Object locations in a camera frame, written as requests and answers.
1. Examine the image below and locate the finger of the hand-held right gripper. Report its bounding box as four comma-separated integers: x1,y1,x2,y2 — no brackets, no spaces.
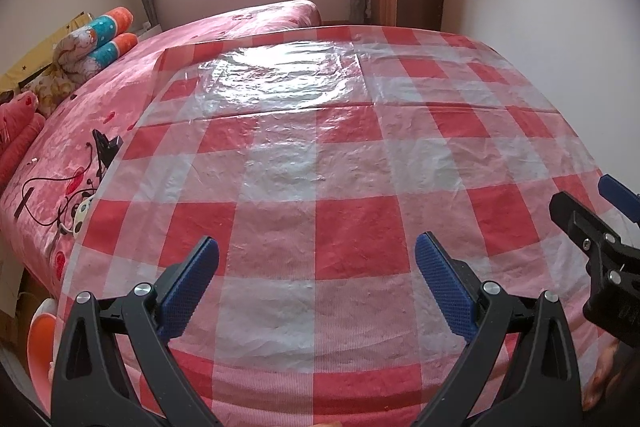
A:
548,191,640,268
597,174,640,225

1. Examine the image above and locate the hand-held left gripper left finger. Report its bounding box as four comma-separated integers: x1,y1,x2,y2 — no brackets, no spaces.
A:
50,235,221,427

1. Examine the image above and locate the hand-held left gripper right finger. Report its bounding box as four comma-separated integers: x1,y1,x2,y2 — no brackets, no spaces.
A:
415,232,583,427

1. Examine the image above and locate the orange plastic bin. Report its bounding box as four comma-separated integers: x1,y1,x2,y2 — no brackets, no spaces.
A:
27,297,68,400

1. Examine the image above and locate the red white checked plastic cloth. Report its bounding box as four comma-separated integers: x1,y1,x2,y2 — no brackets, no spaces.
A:
50,24,640,427

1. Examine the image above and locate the white blue remote control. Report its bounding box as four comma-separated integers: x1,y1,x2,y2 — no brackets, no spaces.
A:
65,197,96,235

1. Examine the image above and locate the black power adapter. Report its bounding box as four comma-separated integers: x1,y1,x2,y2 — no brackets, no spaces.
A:
92,131,123,180

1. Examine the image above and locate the bed with pink sheet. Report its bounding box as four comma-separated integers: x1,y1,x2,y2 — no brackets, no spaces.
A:
0,0,323,318

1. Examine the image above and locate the coral pink pillow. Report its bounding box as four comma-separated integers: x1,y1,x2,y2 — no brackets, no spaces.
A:
0,112,47,188

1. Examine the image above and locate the beige floral pillow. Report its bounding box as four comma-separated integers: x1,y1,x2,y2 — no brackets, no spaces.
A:
20,72,76,118

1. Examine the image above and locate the yellow wooden headboard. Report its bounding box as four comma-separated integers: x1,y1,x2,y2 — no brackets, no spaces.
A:
0,11,95,105

